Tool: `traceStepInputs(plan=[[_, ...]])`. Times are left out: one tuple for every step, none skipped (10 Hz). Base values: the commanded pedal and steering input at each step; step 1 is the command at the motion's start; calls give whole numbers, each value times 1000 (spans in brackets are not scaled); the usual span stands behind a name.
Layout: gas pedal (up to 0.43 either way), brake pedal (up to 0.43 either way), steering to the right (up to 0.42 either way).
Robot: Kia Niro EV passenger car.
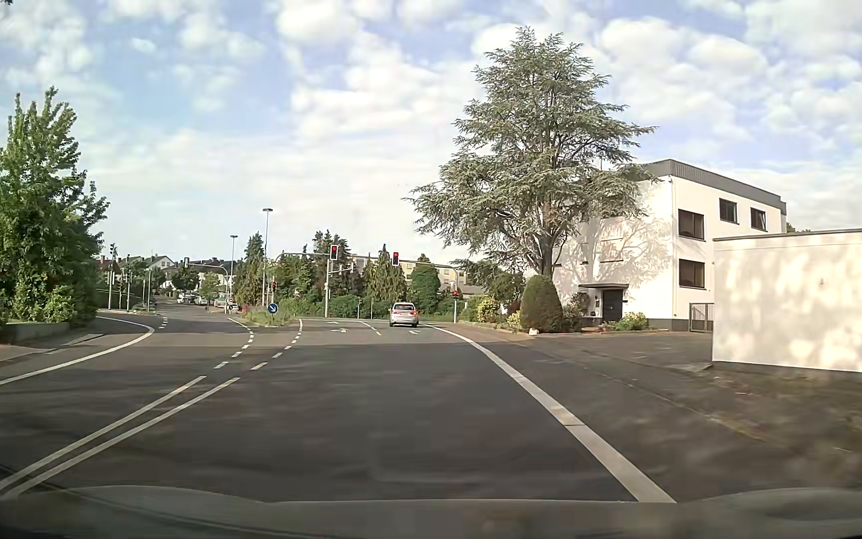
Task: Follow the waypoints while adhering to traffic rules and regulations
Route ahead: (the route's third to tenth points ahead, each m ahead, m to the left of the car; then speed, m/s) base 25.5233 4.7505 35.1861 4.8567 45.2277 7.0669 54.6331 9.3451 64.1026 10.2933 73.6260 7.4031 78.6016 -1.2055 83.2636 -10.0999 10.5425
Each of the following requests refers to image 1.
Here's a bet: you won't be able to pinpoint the beige building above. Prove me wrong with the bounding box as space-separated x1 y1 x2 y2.
399 259 465 291

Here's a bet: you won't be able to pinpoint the row of trees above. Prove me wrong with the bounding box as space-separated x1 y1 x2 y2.
233 230 443 320

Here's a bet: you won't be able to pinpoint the rounded dark green bush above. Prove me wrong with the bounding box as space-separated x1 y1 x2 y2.
519 274 565 334

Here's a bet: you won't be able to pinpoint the grey asphalt road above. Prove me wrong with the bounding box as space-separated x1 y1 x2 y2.
0 301 709 503

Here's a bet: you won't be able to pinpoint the large cedar tree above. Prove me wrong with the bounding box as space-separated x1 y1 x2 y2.
404 26 660 279

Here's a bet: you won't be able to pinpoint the kerbed traffic island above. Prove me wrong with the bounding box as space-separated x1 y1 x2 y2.
240 308 299 328

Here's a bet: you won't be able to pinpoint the white two-storey building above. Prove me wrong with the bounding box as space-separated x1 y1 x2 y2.
553 159 788 332

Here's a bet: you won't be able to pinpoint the road markings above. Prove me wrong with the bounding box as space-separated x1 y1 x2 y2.
0 314 676 503

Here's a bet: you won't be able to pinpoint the car's own bonnet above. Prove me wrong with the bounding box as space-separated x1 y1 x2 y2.
0 485 862 539

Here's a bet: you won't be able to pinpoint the row of houses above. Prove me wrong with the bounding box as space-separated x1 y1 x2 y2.
98 255 233 296

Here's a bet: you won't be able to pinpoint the grey paved pavement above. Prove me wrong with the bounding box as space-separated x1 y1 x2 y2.
0 329 106 373
442 322 862 495

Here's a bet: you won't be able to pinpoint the white garage building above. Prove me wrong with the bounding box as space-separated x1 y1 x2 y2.
712 226 862 377

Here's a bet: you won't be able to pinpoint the tall green tree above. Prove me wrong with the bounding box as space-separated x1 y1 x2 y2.
0 87 110 328

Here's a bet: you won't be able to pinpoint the tall lamp post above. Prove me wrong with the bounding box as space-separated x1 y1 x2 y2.
261 207 274 308

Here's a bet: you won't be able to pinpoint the low concrete wall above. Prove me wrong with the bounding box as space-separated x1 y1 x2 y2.
0 320 73 344

